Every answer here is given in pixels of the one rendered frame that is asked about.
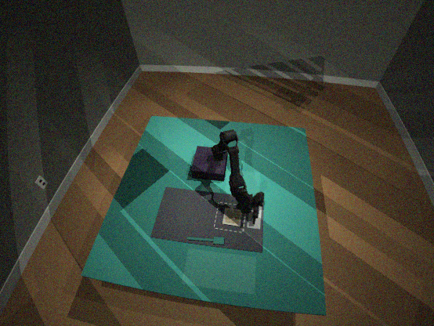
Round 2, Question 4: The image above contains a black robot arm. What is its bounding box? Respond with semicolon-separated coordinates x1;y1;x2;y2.
212;129;252;214

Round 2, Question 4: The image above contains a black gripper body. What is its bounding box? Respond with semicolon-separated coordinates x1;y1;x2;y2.
237;191;264;210

